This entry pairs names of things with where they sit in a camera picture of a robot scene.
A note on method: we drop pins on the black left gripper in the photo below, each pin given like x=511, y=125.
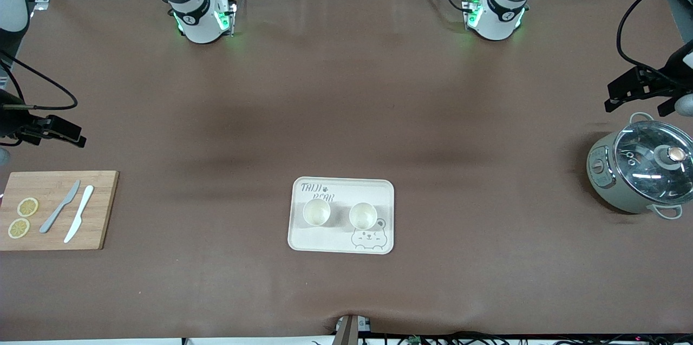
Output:
x=673, y=72

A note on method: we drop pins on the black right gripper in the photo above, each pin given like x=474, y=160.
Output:
x=11, y=124

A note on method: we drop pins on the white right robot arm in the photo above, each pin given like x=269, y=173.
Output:
x=200, y=20

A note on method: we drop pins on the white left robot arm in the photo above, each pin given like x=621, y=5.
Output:
x=501, y=17

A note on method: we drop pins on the cream bear print tray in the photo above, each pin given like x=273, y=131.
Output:
x=325, y=239

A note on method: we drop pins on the grey plastic knife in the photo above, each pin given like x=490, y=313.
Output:
x=59, y=207

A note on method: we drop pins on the lemon slice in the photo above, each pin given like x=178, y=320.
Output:
x=18, y=228
x=27, y=207

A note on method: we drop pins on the white plastic knife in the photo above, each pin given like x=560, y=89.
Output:
x=79, y=214

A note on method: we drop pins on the glass pot lid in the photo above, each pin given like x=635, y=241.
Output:
x=649, y=171

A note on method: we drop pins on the wooden cutting board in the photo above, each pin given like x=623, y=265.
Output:
x=100, y=209

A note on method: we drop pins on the grey electric cooking pot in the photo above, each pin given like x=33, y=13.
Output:
x=601, y=182

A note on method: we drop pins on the brown table cover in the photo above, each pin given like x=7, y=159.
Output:
x=346, y=90

